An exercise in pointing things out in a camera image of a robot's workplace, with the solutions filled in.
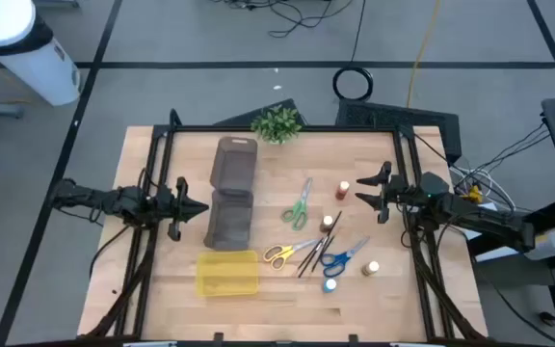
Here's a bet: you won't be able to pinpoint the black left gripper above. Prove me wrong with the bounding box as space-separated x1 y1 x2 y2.
157 175 210 242

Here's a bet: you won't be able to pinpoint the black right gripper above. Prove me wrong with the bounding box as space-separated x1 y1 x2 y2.
354 161 411 226

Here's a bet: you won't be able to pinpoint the green-handled scissors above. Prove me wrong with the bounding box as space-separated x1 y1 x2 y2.
280 176 314 231

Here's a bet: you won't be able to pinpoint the blue-handled scissors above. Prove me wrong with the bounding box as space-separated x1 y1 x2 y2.
319 235 371 279

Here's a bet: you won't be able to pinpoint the yellow-handled scissors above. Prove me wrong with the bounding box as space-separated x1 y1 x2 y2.
262 238 322 271

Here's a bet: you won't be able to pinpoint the yellow translucent plastic bin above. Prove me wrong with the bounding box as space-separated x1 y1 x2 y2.
195 249 260 298

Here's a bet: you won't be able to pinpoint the black perforated panel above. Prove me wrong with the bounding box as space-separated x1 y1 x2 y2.
334 98 463 165

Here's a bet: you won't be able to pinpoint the green plant in white pot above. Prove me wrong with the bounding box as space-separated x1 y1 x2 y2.
250 104 304 146

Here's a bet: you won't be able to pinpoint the white container with yellow label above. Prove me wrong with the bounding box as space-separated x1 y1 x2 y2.
531 229 555 261

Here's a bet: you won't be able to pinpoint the white trash can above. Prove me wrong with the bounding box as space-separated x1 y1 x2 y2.
0 0 82 107

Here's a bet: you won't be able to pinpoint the coiled black cable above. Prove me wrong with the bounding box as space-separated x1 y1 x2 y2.
331 66 374 102

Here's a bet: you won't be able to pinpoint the white cable bundle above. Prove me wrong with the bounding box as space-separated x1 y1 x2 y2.
450 163 518 213

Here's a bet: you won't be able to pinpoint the black cable bundle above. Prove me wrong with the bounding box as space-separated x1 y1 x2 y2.
453 122 551 189

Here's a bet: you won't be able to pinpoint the long yellow cable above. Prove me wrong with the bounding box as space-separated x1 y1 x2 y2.
405 0 445 110

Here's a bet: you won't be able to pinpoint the long black hanging cable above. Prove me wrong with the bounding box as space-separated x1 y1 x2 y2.
349 0 368 68

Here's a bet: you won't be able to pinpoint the tangled black floor cables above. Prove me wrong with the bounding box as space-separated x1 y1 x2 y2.
209 0 356 40

